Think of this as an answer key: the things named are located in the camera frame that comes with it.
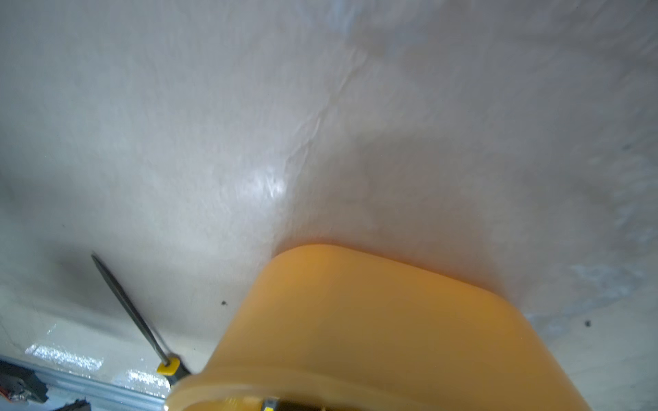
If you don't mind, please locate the yellow plastic storage tray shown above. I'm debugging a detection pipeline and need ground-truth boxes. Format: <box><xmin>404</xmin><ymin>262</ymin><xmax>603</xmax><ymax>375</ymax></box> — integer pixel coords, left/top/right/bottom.
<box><xmin>165</xmin><ymin>245</ymin><xmax>588</xmax><ymax>410</ymax></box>

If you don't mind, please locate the aluminium front rail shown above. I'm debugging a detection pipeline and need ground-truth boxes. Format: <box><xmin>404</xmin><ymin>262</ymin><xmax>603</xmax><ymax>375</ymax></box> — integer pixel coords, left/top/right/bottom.
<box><xmin>1</xmin><ymin>356</ymin><xmax>166</xmax><ymax>410</ymax></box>

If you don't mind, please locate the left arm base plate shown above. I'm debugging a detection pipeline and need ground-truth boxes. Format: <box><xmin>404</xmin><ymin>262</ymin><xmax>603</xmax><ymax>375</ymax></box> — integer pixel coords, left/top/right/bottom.
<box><xmin>1</xmin><ymin>361</ymin><xmax>49</xmax><ymax>404</ymax></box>

